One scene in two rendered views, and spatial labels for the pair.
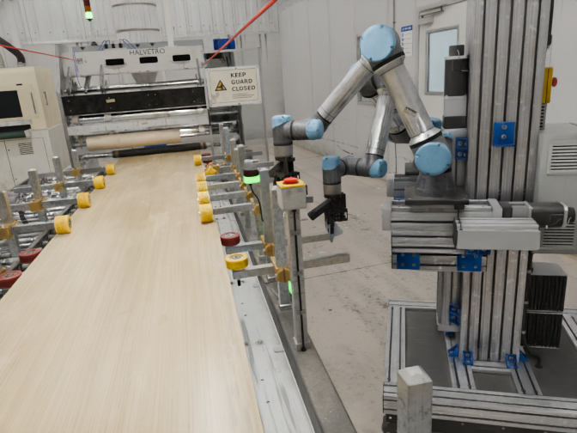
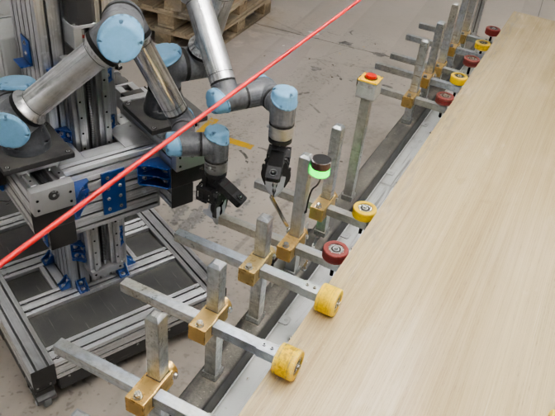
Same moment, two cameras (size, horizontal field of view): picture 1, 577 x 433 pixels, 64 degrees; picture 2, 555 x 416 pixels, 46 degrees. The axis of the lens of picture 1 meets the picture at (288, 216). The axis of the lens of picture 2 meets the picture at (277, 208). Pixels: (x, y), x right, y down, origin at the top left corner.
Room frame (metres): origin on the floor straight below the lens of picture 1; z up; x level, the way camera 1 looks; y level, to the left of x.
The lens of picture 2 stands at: (3.15, 0.96, 2.19)
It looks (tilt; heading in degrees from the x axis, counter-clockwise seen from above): 37 degrees down; 215
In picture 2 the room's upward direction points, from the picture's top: 6 degrees clockwise
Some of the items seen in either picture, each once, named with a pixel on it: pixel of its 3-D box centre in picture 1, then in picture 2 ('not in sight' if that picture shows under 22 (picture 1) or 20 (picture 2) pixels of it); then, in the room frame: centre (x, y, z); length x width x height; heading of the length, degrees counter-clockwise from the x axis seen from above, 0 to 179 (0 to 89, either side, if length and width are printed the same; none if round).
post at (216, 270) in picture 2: (252, 206); (214, 329); (2.25, 0.18, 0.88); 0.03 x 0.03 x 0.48; 11
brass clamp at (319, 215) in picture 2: (281, 269); (324, 205); (1.53, 0.04, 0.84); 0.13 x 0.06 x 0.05; 11
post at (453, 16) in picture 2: not in sight; (444, 48); (0.04, -0.25, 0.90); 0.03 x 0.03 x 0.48; 11
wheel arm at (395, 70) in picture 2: not in sight; (416, 77); (0.33, -0.24, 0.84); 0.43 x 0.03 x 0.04; 101
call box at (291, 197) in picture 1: (291, 196); (368, 87); (1.25, -0.01, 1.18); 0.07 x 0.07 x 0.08; 11
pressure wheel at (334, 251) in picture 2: (231, 246); (334, 261); (1.77, 0.24, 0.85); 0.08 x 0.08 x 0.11
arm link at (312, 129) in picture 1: (308, 129); (260, 92); (1.76, -0.10, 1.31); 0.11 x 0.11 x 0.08; 69
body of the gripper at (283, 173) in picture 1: (286, 171); (278, 152); (1.77, 0.00, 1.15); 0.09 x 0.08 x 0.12; 31
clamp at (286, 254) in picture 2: (268, 245); (293, 243); (1.78, 0.09, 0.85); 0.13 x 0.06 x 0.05; 11
